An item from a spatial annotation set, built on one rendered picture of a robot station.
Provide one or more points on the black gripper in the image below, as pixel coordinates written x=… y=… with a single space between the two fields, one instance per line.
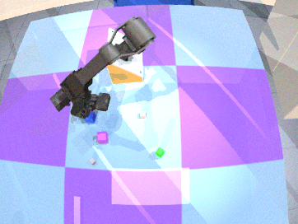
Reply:
x=99 y=102

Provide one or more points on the blue block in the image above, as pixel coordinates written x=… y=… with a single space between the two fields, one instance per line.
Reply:
x=91 y=118

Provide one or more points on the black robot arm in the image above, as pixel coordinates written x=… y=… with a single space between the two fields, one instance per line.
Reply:
x=138 y=36

